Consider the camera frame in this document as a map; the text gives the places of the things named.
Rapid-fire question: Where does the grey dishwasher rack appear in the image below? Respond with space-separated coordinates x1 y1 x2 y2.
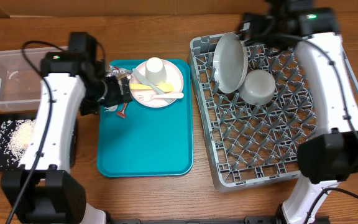
190 29 358 192

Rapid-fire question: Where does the teal serving tray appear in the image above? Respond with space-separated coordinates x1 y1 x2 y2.
97 59 193 177

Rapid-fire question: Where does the white napkin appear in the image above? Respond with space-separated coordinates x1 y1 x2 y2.
104 105 117 112

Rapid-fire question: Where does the white rice pile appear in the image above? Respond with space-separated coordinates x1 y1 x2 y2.
0 119 35 170

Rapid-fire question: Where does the red sauce packet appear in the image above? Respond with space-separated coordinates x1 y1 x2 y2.
116 103 128 119

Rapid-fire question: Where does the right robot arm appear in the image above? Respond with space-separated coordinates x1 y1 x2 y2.
239 1 358 223

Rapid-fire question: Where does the grey round plate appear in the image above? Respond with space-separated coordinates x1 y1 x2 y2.
213 33 248 93

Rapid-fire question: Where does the yellow plastic spoon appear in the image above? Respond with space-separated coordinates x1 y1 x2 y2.
129 83 174 93

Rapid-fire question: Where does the small grey bowl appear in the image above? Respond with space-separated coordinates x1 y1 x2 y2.
239 70 276 106

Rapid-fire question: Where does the pink plastic fork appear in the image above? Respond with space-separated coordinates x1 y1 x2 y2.
137 93 184 101

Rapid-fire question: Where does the foil wrapper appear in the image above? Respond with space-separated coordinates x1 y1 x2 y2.
106 65 132 80

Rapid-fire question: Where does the white paper cup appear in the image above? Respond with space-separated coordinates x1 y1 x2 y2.
145 57 167 85

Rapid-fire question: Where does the clear plastic bin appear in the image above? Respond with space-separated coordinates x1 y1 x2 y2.
0 46 70 112

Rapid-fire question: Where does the black plastic tray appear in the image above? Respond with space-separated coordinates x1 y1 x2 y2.
0 113 36 172

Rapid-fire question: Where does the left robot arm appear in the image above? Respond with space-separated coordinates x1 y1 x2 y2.
1 32 132 223

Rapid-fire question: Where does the white plate with cutlery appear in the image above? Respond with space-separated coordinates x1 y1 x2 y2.
129 59 184 108

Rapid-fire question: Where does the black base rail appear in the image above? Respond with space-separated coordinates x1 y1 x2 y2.
110 216 332 224

